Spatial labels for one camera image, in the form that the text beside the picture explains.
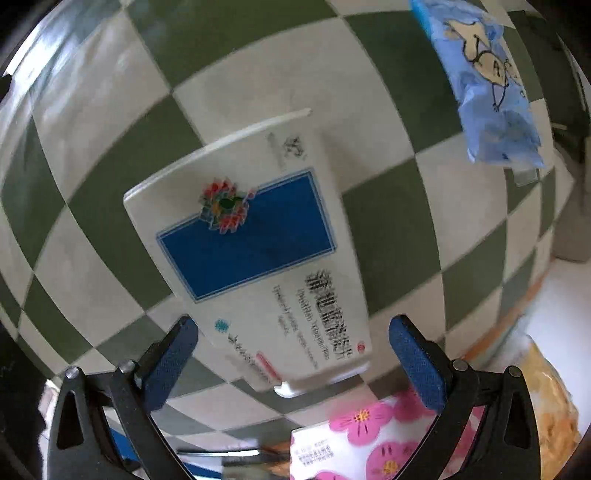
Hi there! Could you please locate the white box blue rectangle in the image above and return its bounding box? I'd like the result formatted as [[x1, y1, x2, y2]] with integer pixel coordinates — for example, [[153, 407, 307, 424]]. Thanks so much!
[[123, 108, 372, 398]]

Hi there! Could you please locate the blue cartoon snack packet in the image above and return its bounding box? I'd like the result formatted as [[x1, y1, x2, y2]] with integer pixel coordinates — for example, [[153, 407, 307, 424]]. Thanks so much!
[[410, 1, 544, 169]]

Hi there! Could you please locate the pink flower paper bag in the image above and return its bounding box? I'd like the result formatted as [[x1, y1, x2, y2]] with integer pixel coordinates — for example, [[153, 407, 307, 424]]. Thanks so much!
[[287, 386, 486, 480]]

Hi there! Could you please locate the yellow snack bag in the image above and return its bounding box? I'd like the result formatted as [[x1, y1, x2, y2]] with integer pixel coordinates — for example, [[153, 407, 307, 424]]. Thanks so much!
[[520, 337, 581, 480]]

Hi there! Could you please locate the green white checkered mat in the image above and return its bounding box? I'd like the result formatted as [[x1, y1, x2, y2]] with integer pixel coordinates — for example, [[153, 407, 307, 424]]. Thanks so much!
[[1, 1, 565, 449]]

